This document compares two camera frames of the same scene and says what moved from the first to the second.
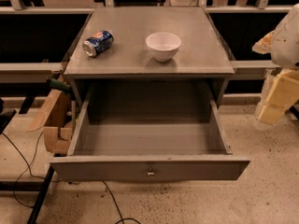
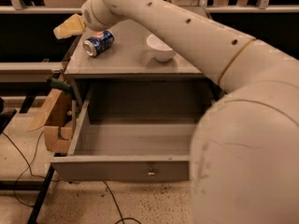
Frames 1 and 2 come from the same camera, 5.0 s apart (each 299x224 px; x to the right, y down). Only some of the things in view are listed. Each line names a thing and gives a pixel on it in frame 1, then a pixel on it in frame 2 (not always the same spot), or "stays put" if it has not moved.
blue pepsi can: (98, 43) stays put
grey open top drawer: (140, 150) stays put
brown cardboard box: (54, 119) stays put
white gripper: (287, 41) to (91, 13)
